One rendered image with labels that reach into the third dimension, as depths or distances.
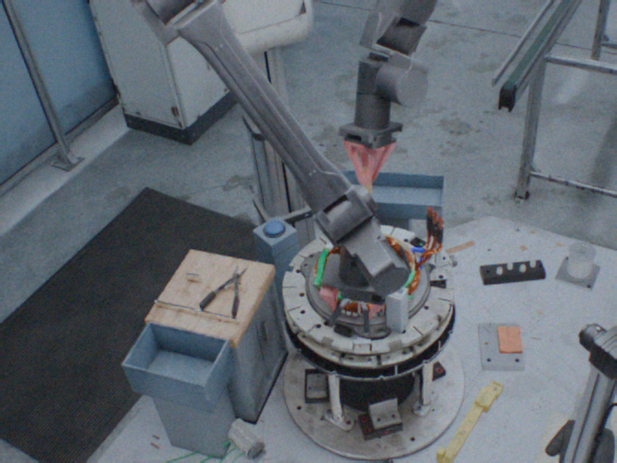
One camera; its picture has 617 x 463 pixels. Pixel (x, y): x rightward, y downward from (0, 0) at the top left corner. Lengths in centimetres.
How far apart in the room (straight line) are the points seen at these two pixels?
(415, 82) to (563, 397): 80
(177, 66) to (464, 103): 144
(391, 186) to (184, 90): 205
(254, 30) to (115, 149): 245
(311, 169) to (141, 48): 264
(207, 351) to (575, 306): 86
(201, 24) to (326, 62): 336
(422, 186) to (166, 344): 67
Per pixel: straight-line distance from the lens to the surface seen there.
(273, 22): 149
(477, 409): 158
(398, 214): 161
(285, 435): 156
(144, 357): 144
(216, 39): 92
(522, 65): 268
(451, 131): 366
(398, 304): 124
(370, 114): 117
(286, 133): 96
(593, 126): 378
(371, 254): 104
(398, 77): 110
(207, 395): 133
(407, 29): 117
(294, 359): 165
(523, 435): 157
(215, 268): 149
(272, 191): 175
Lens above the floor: 210
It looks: 42 degrees down
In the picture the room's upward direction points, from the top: 7 degrees counter-clockwise
